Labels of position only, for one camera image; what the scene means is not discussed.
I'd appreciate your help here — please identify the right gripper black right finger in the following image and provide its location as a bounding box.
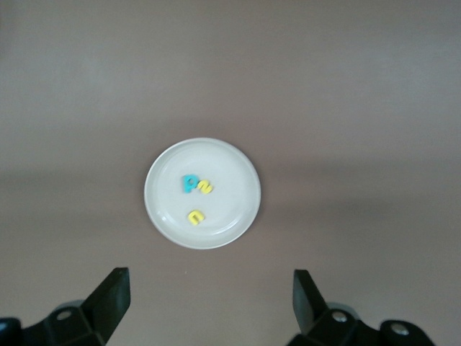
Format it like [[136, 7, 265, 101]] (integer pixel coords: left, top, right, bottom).
[[287, 269, 383, 346]]

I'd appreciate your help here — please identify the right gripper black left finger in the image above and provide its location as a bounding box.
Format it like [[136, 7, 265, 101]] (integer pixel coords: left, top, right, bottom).
[[20, 267, 132, 346]]

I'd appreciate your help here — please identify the yellow foam letter u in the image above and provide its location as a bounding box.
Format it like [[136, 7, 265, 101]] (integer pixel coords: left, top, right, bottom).
[[187, 209, 207, 226]]

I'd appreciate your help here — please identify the teal foam letter p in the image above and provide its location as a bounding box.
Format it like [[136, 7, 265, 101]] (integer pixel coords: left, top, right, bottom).
[[181, 174, 200, 195]]

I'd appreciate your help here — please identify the beige brown plate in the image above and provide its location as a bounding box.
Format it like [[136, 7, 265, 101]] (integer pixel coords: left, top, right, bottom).
[[143, 136, 262, 251]]

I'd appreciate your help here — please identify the brown table cover sheet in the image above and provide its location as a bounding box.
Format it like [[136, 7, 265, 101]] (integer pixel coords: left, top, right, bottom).
[[0, 0, 461, 346]]

